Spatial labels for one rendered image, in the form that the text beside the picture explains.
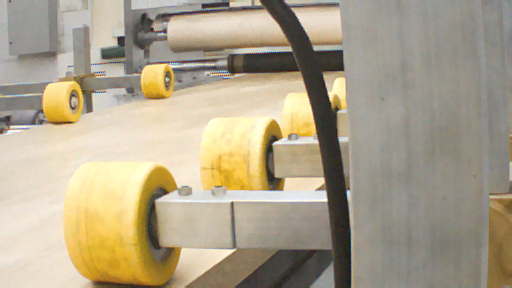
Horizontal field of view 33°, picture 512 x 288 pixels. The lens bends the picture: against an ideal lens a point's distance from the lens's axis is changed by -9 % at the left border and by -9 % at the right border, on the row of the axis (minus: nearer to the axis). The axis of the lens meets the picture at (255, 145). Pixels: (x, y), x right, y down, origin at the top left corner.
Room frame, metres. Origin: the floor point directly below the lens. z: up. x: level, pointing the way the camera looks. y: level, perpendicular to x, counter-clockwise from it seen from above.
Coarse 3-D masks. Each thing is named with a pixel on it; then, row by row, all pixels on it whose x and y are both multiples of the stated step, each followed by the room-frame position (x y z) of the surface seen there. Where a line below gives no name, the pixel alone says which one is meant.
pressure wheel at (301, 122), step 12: (288, 96) 1.05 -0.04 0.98; (300, 96) 1.05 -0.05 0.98; (336, 96) 1.06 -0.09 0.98; (288, 108) 1.04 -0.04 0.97; (300, 108) 1.03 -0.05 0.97; (336, 108) 1.06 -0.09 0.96; (288, 120) 1.03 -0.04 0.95; (300, 120) 1.03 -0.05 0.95; (312, 120) 1.02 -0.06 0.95; (288, 132) 1.03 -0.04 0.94; (300, 132) 1.02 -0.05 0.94; (312, 132) 1.02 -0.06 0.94
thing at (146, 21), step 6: (144, 18) 3.13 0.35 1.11; (144, 24) 3.13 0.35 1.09; (150, 24) 3.14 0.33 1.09; (138, 30) 3.08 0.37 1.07; (144, 30) 3.09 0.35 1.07; (150, 30) 3.13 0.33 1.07; (138, 36) 3.08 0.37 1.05; (138, 42) 3.09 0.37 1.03; (144, 42) 3.09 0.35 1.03; (150, 42) 3.18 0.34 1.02; (144, 48) 3.12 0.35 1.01; (144, 60) 3.10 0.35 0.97; (138, 66) 3.07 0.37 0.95; (144, 66) 3.08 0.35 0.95; (138, 72) 3.06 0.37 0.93
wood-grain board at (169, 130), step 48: (192, 96) 2.18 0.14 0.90; (240, 96) 2.09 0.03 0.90; (0, 144) 1.44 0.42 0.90; (48, 144) 1.40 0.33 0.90; (96, 144) 1.36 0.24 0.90; (144, 144) 1.33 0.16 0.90; (192, 144) 1.29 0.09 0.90; (0, 192) 0.96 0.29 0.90; (48, 192) 0.95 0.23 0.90; (0, 240) 0.72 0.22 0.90; (48, 240) 0.71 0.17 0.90
